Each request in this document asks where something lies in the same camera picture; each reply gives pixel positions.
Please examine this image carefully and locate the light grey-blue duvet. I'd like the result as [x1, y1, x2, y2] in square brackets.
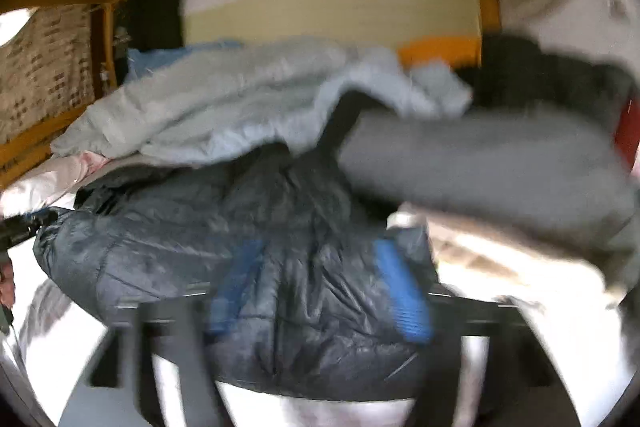
[50, 34, 473, 168]

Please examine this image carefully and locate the red object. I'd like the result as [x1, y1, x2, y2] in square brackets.
[612, 99, 640, 172]

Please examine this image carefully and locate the white bedsheet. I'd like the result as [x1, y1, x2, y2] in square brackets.
[0, 177, 640, 427]

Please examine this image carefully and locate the brick pattern curtain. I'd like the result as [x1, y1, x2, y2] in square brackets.
[0, 2, 96, 145]

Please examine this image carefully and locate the person's left hand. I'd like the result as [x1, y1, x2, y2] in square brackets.
[0, 253, 17, 310]

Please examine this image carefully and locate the grey garment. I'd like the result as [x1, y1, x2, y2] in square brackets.
[337, 107, 640, 288]

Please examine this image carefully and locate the black garment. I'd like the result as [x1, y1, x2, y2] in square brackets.
[457, 29, 633, 132]

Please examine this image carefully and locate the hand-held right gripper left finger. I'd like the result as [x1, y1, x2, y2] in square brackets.
[85, 241, 266, 427]

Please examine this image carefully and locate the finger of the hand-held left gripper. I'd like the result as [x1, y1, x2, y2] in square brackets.
[0, 212, 59, 254]

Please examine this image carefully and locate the white pink floral pillow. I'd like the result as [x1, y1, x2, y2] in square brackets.
[0, 149, 121, 218]

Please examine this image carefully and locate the blue pillow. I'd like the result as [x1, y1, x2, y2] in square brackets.
[122, 39, 241, 82]

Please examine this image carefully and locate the dark puffer jacket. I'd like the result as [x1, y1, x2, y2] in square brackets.
[32, 142, 441, 388]

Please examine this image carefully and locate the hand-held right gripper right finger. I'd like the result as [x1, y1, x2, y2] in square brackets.
[372, 238, 567, 427]

